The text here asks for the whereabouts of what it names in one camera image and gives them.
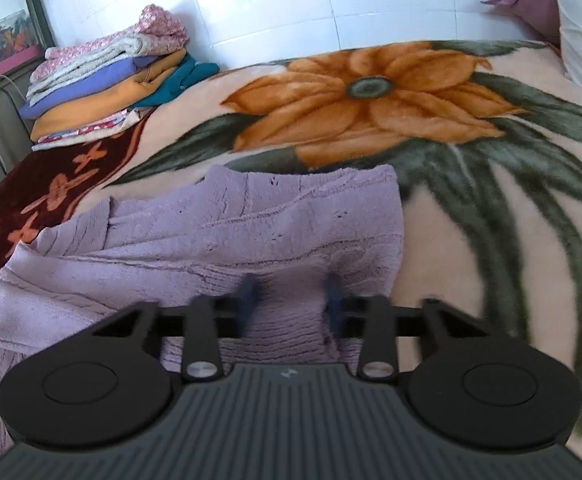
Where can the dark frame post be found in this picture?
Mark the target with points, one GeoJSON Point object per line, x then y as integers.
{"type": "Point", "coordinates": [36, 5]}

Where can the stack of folded clothes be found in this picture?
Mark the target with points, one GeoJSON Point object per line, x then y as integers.
{"type": "Point", "coordinates": [111, 85]}

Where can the mauve pillow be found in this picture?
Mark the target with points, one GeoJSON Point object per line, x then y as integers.
{"type": "Point", "coordinates": [533, 5]}

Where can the lilac knit cardigan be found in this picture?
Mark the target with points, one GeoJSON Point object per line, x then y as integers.
{"type": "Point", "coordinates": [271, 230]}

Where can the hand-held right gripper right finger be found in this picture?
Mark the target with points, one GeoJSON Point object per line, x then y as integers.
{"type": "Point", "coordinates": [333, 305]}

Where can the clear storage box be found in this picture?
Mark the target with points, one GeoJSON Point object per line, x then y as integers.
{"type": "Point", "coordinates": [1, 50]}

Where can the grey cabinet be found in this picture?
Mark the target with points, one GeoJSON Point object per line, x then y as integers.
{"type": "Point", "coordinates": [8, 135]}

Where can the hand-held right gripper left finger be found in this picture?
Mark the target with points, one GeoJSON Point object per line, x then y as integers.
{"type": "Point", "coordinates": [247, 305]}

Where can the floral plush blanket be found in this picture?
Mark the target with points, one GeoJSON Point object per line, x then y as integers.
{"type": "Point", "coordinates": [371, 110]}

